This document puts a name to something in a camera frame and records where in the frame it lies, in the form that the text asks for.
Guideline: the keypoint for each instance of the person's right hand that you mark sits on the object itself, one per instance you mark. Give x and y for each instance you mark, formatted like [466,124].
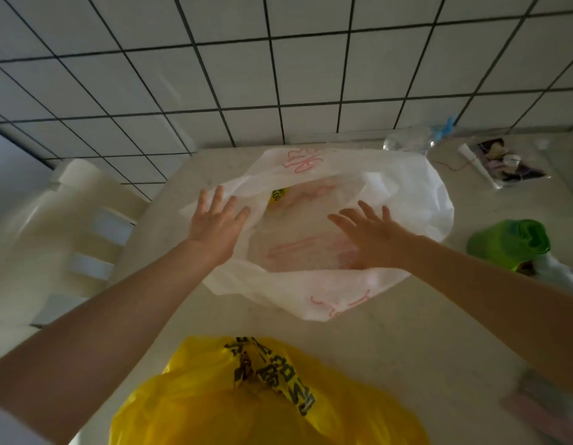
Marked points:
[381,243]

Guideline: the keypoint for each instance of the person's left hand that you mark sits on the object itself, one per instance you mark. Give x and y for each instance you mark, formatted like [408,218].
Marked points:
[217,233]

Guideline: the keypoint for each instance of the white plastic bag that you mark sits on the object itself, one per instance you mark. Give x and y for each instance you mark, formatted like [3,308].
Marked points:
[407,189]

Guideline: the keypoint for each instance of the yellow plastic bag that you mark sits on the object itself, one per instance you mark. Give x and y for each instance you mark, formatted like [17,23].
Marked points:
[198,403]

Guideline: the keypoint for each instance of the person's left forearm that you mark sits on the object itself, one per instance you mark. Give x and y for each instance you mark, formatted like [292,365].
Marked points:
[92,347]

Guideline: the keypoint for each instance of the person's right forearm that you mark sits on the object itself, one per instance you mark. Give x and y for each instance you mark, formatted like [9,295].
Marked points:
[509,310]

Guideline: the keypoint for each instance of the green bag roll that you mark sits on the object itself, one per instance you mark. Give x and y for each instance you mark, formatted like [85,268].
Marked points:
[506,243]

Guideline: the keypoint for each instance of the small clear blue-cap bottle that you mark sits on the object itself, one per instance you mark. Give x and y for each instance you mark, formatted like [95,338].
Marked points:
[416,138]

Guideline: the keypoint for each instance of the round dining table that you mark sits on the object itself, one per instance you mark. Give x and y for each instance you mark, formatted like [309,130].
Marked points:
[430,347]

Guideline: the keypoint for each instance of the white slatted chair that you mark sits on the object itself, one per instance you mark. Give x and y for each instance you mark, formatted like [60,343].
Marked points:
[45,236]

